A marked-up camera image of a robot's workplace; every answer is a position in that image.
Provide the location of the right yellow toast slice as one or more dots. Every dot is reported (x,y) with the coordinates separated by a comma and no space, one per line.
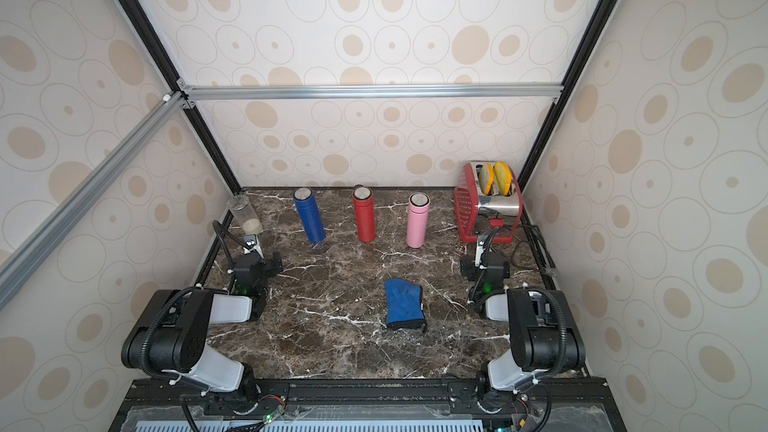
(503,178)

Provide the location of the red polka dot toaster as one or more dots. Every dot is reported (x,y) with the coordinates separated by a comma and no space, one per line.
(478,214)

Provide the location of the blue thermos bottle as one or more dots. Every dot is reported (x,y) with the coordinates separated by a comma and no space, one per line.
(307,209)

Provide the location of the horizontal aluminium rail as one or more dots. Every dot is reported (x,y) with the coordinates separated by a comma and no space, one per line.
(380,91)

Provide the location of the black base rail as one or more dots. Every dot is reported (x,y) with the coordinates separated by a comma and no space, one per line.
(444,404)

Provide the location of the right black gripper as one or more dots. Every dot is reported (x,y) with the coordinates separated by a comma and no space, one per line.
(483,261)

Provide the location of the yellow toast slice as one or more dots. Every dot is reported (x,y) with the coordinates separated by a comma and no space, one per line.
(503,178)
(486,178)

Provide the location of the left diagonal aluminium rail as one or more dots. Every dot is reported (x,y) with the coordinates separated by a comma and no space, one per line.
(26,260)

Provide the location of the pink thermos bottle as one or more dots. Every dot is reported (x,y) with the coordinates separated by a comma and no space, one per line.
(418,210)

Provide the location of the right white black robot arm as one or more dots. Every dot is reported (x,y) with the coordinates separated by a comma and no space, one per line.
(544,340)

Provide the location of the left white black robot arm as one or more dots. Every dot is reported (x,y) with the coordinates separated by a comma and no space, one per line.
(169,340)

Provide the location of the clear glass cup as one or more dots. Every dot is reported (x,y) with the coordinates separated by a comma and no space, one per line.
(245,215)

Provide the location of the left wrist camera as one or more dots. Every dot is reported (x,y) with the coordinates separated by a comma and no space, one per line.
(252,245)

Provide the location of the left yellow toast slice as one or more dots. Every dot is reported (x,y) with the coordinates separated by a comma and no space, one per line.
(486,178)

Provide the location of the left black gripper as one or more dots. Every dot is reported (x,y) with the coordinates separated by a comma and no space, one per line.
(269,267)

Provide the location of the red thermos bottle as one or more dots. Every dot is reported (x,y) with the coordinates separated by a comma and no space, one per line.
(364,213)

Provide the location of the blue cloth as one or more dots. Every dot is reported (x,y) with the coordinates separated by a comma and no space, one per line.
(404,306)

